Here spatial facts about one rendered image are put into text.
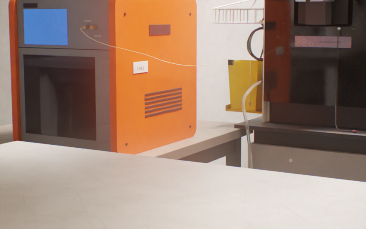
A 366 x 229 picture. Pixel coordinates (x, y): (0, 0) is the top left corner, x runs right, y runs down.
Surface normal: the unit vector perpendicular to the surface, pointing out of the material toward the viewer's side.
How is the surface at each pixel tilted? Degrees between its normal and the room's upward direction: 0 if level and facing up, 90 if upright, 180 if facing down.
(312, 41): 90
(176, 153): 90
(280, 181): 0
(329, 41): 90
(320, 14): 90
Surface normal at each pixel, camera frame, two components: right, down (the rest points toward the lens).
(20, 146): 0.00, -0.99
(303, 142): -0.50, 0.12
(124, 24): 0.86, 0.07
